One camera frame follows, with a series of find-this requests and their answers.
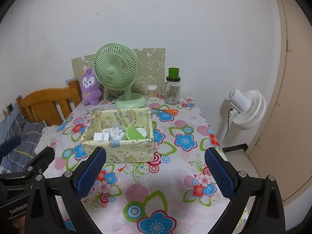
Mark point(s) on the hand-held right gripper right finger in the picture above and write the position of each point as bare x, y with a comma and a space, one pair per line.
219, 173

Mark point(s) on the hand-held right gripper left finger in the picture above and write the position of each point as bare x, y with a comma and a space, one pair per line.
92, 170

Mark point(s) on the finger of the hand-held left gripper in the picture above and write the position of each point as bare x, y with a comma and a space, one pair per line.
9, 145
41, 159

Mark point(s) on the white charger box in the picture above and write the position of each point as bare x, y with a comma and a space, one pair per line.
101, 136

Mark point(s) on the yellow patterned storage box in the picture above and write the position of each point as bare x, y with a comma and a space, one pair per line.
136, 151

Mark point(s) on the white rounded earbud case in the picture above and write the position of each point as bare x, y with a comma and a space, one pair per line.
143, 132

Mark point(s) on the grey plaid blanket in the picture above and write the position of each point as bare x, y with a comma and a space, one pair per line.
29, 136

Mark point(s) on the wooden chair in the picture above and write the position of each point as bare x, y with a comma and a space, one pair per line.
43, 100

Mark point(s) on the white standing fan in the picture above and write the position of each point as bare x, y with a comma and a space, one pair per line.
251, 109

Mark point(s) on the orange scissors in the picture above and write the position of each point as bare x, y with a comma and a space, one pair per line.
171, 112

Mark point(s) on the purple plush toy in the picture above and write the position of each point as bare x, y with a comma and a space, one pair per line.
90, 90

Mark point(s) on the small blue printed card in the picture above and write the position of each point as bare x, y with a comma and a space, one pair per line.
69, 81

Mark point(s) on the glass jar with green lid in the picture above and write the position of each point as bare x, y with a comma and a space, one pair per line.
173, 92

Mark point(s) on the cotton swab container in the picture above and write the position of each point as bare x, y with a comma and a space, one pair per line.
152, 92

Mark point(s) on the beige door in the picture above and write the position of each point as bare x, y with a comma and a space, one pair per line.
287, 102

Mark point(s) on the green desk fan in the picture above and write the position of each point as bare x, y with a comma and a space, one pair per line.
109, 70

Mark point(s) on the beige patterned board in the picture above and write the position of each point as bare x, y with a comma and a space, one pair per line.
153, 63

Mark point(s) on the wall socket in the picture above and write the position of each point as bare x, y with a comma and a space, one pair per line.
9, 107

